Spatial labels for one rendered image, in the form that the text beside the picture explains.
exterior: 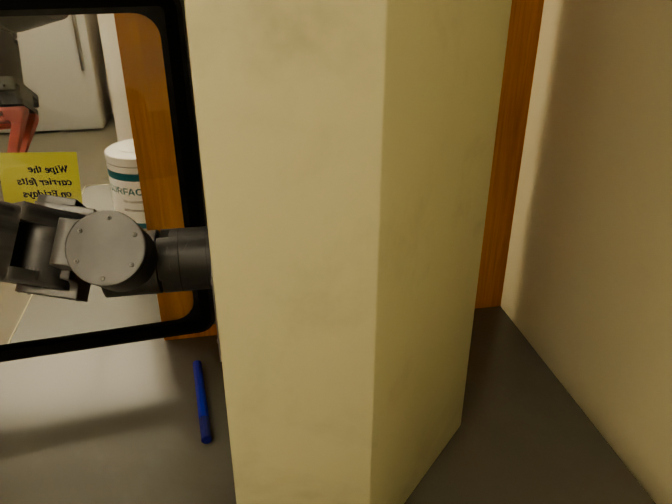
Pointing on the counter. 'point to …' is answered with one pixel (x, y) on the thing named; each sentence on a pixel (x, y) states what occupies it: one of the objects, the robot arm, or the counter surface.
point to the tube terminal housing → (344, 231)
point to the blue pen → (201, 403)
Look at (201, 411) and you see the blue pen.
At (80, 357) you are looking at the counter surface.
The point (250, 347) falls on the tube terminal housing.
